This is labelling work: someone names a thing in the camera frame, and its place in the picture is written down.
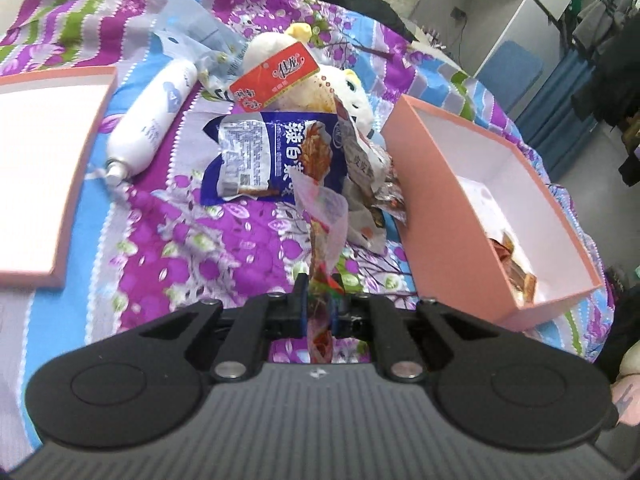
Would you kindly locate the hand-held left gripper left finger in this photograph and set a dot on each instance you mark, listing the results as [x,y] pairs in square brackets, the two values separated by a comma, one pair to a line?
[300,305]

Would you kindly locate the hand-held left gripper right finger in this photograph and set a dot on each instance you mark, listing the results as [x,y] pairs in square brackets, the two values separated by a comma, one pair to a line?
[338,317]

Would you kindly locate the clear packet with red snack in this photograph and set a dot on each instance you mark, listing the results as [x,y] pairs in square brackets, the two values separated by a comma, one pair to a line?
[322,230]

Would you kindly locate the pink cardboard box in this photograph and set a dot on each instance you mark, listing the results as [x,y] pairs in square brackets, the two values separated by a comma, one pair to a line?
[440,220]

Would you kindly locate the dark red snack packet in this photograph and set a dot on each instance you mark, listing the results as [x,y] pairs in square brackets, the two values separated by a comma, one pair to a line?
[502,249]

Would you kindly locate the shiny red snack packet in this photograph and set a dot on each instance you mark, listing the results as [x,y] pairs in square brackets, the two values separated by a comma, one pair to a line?
[520,280]

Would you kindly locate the person's right forearm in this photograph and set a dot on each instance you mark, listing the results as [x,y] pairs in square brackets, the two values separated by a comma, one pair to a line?
[629,390]

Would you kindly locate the purple floral striped blanket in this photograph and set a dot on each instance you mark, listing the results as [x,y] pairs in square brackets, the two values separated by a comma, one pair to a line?
[210,260]

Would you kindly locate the crinkled clear snack packets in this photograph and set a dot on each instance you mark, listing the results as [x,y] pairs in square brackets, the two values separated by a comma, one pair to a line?
[390,200]

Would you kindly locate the blue snack packet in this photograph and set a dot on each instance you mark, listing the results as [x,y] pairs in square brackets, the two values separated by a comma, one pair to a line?
[295,155]

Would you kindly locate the clear brown print snack packet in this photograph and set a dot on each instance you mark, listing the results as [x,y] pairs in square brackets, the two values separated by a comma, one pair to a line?
[365,160]

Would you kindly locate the cream plush toy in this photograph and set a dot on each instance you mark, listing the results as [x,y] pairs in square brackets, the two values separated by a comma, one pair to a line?
[355,97]

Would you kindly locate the red label snack packet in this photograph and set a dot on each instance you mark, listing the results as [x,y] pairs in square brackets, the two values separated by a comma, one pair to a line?
[272,80]

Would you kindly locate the white spray bottle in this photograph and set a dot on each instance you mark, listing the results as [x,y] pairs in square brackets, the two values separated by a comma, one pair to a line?
[150,120]

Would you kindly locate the pink box lid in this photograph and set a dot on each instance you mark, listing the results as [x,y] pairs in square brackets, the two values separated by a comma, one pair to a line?
[45,170]

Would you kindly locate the blue curtain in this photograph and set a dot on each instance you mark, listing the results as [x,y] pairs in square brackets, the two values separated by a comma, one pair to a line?
[555,120]

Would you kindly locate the light blue plastic bag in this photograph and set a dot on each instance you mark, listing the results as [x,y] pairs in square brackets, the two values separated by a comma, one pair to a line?
[195,30]

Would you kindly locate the blue chair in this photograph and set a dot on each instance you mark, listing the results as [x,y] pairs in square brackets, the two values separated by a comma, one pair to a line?
[510,77]

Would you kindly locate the black clothes pile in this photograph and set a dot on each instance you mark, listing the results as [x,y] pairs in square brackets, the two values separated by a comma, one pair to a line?
[360,5]

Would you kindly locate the black hanging jacket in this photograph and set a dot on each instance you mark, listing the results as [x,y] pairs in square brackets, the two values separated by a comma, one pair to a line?
[612,100]

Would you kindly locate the grey hanging jacket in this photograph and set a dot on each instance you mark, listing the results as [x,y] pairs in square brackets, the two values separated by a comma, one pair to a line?
[602,12]

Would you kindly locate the wall power outlet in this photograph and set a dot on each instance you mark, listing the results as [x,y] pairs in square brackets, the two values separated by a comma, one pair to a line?
[456,12]

